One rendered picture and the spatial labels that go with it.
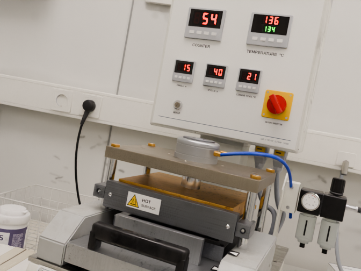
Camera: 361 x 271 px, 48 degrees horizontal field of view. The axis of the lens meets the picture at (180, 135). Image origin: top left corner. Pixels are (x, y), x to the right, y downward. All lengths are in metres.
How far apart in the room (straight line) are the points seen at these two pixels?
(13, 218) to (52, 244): 0.36
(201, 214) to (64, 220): 0.22
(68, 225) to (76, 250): 0.05
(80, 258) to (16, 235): 0.41
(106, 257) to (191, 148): 0.23
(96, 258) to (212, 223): 0.18
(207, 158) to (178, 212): 0.12
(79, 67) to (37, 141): 0.29
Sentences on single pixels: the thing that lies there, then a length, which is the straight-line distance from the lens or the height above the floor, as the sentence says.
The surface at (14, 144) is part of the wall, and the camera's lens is 1.52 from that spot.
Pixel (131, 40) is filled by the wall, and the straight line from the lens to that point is 1.36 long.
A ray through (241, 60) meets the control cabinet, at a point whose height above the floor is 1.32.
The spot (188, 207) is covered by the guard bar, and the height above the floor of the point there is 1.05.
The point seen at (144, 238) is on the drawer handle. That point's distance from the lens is 0.59.
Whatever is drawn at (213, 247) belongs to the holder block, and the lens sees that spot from 0.67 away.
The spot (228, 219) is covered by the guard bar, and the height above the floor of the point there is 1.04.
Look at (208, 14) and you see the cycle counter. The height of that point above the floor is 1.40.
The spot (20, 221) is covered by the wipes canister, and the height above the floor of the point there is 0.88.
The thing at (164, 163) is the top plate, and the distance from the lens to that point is 0.67.
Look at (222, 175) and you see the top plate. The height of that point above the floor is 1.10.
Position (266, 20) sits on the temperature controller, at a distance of 0.87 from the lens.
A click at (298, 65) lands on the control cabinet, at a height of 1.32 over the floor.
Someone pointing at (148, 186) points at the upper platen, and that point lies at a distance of 0.69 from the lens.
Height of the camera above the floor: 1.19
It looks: 3 degrees down
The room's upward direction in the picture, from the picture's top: 10 degrees clockwise
